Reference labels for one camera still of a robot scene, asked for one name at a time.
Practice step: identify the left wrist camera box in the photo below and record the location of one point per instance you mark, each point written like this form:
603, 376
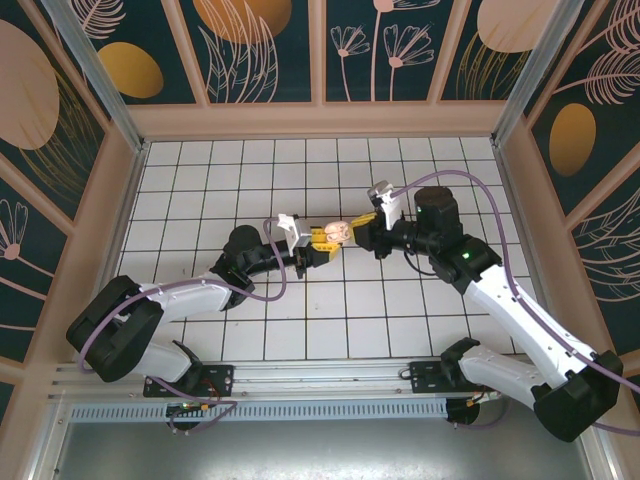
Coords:
295, 232

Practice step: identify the grey metal sheet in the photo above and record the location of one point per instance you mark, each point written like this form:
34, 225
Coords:
320, 450

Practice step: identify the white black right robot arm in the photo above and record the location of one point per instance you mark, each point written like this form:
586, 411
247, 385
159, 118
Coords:
575, 400

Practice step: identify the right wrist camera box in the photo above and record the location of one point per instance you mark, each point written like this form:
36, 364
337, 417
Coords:
382, 191

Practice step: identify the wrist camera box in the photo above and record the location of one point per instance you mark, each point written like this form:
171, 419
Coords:
295, 232
382, 191

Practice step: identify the cream earbud charging case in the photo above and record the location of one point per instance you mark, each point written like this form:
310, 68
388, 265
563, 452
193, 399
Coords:
337, 231

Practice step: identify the aluminium corner post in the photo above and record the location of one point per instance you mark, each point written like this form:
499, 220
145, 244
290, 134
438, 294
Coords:
537, 75
100, 75

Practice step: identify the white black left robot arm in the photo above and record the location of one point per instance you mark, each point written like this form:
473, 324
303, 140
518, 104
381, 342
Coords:
115, 330

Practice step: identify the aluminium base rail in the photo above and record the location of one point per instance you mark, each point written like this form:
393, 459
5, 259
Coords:
320, 375

